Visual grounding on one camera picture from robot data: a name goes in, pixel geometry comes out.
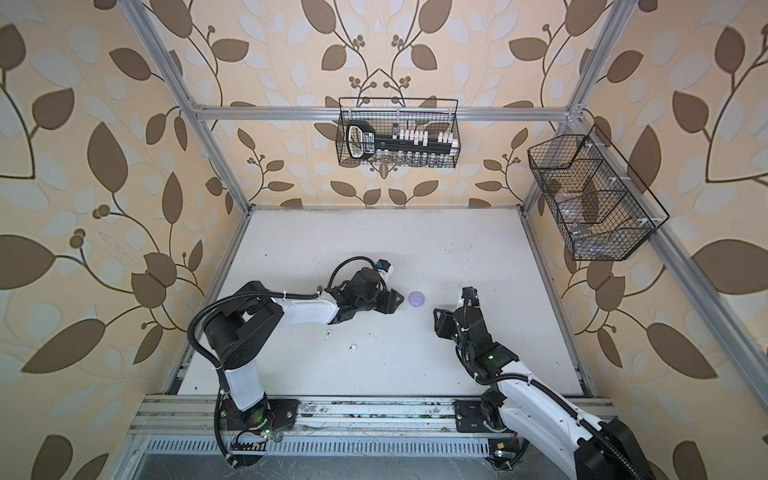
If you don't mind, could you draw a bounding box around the purple round charging case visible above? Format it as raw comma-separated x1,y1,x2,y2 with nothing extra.
408,291,425,308

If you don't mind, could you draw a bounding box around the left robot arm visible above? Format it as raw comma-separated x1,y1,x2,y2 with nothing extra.
186,256,404,416

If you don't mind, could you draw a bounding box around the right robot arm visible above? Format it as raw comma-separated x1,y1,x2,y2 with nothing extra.
433,287,655,479

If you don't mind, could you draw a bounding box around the black tool with white bits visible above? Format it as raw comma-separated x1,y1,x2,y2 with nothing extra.
341,120,461,160

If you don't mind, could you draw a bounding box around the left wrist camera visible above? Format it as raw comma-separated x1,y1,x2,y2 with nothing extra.
376,259,393,281

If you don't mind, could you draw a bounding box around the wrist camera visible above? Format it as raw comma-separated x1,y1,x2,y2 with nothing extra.
461,286,480,310
376,259,393,281

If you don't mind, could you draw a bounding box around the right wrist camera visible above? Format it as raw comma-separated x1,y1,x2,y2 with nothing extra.
461,286,480,310

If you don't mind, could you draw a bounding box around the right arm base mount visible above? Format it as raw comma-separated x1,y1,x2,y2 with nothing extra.
453,399,515,434

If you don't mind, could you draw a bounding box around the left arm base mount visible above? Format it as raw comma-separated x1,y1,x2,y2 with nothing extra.
217,397,300,431

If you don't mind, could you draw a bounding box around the black wire basket centre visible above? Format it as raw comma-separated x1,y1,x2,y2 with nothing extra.
335,95,462,169

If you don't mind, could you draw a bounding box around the black wire basket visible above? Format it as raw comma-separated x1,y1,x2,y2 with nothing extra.
335,95,462,169
527,125,670,261

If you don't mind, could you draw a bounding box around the black wire basket right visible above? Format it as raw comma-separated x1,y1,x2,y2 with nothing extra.
527,125,670,261

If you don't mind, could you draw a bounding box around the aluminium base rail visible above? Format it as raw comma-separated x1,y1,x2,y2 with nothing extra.
127,395,625,436

